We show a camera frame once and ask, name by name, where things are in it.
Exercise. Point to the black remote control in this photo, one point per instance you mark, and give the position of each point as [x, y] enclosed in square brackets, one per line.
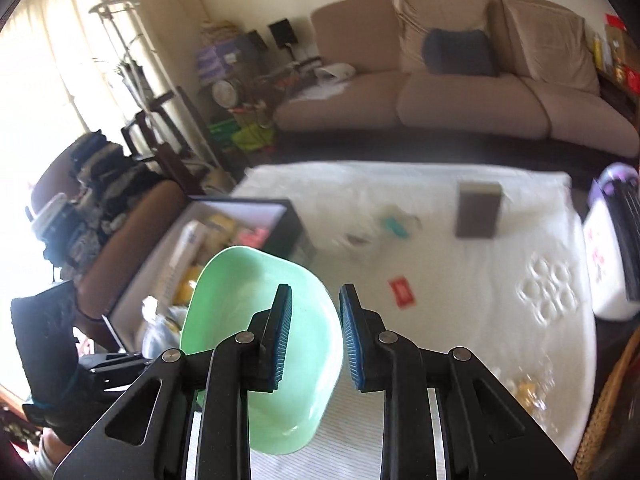
[627, 240]

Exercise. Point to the round table clock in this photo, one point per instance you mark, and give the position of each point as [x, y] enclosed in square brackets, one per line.
[224, 93]

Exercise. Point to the red card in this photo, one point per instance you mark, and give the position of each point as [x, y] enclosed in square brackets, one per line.
[401, 291]

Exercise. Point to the white garment steamer pole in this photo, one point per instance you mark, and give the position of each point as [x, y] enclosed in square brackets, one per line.
[117, 10]

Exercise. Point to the beige sofa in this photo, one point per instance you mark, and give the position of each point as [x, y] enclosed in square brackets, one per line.
[450, 105]

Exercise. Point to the brown cardboard box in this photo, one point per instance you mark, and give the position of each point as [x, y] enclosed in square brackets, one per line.
[477, 210]

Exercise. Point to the wicker basket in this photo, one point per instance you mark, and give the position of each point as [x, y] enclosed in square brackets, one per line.
[615, 400]

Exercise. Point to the white tissue box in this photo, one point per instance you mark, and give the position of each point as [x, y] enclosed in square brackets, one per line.
[602, 260]

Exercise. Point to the green plastic bowl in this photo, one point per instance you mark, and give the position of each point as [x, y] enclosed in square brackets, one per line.
[240, 280]

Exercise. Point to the black storage box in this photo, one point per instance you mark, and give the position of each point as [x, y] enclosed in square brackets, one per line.
[295, 230]

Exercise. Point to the clear bag yellow candies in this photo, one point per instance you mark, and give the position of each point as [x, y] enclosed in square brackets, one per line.
[530, 390]

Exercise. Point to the white device on sofa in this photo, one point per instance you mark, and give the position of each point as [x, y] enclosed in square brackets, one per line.
[335, 72]

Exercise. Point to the teal plastic clip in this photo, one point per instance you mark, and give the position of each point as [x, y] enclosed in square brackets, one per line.
[396, 226]

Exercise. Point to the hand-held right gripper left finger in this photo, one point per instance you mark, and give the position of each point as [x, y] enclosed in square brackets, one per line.
[280, 340]

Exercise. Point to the beige back cushion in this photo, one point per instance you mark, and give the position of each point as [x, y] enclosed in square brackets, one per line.
[550, 40]
[440, 10]

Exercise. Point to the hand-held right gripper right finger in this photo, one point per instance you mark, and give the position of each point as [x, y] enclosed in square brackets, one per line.
[350, 340]

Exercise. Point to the white curtain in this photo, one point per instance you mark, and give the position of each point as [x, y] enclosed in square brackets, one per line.
[50, 60]

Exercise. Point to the dark blue pillow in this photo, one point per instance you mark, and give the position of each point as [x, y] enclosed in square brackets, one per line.
[460, 52]

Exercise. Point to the black speaker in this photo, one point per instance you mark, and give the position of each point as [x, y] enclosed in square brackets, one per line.
[256, 41]
[281, 32]

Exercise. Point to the dark wooden stool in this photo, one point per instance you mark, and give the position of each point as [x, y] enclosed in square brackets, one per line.
[175, 130]

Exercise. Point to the pile of dark clothes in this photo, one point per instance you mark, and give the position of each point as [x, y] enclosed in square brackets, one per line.
[100, 180]

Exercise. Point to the white cloth on sofa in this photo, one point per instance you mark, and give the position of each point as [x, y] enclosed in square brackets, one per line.
[320, 92]

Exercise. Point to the wooden chair brown seat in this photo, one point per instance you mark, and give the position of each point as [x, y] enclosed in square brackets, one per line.
[135, 225]

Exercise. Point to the stack of purple boxes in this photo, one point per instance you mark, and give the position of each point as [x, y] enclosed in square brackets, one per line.
[215, 62]

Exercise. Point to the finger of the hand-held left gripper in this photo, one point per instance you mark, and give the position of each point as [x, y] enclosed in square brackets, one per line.
[115, 362]

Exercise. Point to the lime green bag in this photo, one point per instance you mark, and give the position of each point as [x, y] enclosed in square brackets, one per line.
[252, 139]

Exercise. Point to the dark wooden side shelf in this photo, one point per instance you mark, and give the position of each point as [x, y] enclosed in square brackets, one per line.
[617, 60]

